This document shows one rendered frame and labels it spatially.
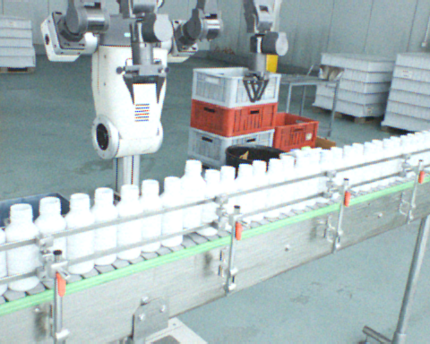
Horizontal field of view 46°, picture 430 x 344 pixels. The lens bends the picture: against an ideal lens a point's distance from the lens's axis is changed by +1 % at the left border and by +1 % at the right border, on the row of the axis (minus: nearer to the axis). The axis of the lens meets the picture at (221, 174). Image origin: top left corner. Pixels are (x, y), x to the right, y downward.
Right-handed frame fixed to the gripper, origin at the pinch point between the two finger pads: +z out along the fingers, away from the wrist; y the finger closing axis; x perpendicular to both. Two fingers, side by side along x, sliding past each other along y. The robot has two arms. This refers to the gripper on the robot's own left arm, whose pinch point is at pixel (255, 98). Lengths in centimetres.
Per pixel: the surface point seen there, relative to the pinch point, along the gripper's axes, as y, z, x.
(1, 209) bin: -45, 34, 64
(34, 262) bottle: -87, 25, 19
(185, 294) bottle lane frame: -56, 43, 0
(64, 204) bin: -34, 34, 51
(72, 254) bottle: -80, 26, 16
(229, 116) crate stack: 187, 35, 67
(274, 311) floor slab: 88, 125, 5
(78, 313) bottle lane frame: -81, 38, 14
